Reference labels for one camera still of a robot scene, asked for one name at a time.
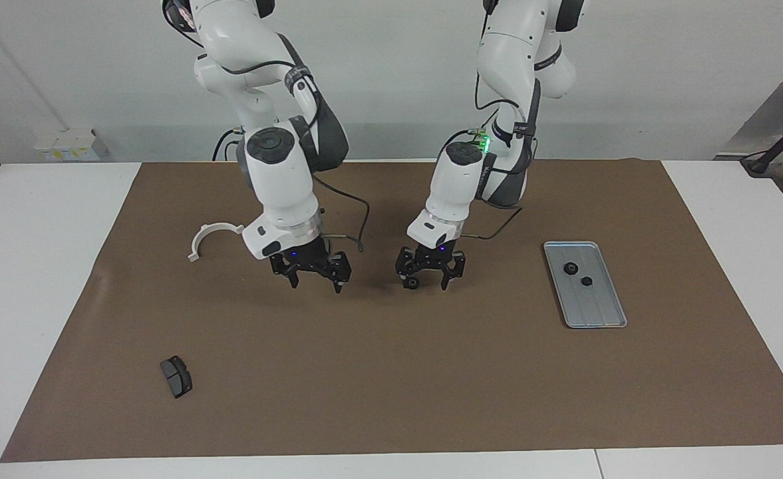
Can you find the green lit connector module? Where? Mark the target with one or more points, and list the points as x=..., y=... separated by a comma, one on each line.
x=481, y=141

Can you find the small black bearing gear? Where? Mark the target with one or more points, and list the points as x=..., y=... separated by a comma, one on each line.
x=586, y=281

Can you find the white curved plastic bracket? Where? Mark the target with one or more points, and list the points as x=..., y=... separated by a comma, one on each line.
x=215, y=227

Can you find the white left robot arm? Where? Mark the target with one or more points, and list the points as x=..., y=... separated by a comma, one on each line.
x=454, y=193

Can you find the silver metal tray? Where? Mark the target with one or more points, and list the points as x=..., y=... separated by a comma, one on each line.
x=594, y=309

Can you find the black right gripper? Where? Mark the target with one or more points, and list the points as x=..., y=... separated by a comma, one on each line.
x=305, y=256

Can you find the black stand pole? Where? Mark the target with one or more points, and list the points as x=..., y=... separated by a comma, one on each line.
x=764, y=163

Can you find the white power socket box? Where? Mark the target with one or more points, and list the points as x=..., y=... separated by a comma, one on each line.
x=65, y=143

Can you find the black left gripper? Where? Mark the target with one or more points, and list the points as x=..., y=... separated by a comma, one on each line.
x=434, y=253

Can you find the large black bearing gear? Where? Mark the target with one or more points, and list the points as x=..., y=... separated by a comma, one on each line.
x=566, y=269
x=414, y=284

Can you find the short grey brake pad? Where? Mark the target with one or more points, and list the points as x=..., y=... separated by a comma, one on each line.
x=177, y=379

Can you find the brown table mat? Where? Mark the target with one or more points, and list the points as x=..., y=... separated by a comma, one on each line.
x=398, y=372

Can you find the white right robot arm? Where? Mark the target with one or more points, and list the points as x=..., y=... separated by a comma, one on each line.
x=285, y=186

